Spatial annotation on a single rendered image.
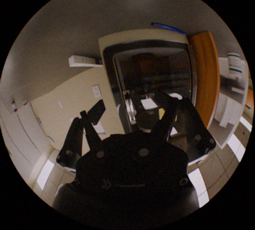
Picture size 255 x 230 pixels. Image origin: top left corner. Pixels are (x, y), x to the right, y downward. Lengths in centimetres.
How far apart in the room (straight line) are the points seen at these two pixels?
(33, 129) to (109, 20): 289
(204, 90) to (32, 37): 53
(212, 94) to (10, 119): 321
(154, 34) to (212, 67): 23
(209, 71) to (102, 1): 36
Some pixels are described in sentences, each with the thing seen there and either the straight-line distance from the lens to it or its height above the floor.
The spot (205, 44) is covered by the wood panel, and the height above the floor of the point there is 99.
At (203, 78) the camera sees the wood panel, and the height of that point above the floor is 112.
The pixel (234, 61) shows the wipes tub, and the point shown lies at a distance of 69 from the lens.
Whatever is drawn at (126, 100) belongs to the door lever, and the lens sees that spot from 16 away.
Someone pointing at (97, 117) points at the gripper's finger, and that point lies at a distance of 15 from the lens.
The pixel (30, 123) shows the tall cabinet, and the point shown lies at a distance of 288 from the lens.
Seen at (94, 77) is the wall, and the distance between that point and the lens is 72.
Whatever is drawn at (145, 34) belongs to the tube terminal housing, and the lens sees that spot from 26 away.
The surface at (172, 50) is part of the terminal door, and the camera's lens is 26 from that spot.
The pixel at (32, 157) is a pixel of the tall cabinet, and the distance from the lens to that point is 301.
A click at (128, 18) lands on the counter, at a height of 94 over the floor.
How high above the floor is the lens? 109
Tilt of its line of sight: 21 degrees up
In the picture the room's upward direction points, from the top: 166 degrees clockwise
